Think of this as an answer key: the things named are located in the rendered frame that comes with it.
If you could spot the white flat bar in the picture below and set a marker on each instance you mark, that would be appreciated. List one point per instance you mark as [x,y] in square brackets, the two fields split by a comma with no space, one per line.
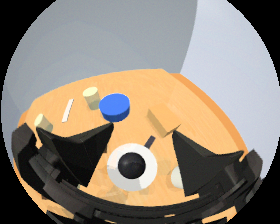
[67,111]

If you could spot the tan rectangular block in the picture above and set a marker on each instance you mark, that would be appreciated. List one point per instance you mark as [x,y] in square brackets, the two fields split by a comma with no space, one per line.
[163,119]

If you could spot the blue flat round disc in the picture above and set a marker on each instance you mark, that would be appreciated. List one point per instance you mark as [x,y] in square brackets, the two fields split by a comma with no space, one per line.
[114,107]

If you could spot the pale yellow cylinder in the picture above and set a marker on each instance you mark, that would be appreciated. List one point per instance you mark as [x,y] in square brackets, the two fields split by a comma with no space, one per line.
[43,122]
[92,98]

